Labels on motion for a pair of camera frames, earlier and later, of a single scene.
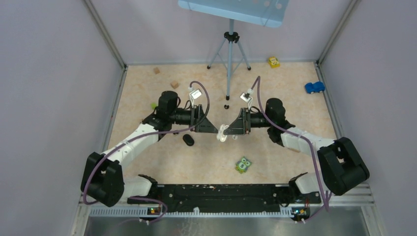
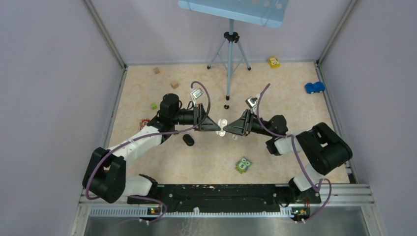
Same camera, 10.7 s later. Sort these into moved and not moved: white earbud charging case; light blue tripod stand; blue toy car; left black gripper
Moved: white earbud charging case
Not moved: left black gripper; light blue tripod stand; blue toy car
